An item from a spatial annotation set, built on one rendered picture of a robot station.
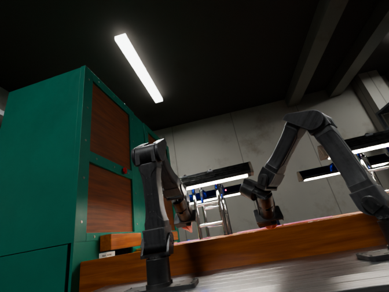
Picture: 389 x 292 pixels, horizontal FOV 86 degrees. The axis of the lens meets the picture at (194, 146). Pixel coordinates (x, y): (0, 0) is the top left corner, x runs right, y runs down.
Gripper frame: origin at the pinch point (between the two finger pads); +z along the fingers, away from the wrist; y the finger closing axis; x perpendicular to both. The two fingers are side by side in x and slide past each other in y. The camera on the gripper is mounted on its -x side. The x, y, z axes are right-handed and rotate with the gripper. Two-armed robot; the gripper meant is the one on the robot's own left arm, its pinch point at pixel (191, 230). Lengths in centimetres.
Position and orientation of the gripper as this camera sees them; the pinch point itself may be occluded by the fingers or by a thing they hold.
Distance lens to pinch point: 106.3
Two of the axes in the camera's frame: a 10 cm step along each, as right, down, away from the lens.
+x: -0.4, 4.6, -8.9
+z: 2.9, 8.6, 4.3
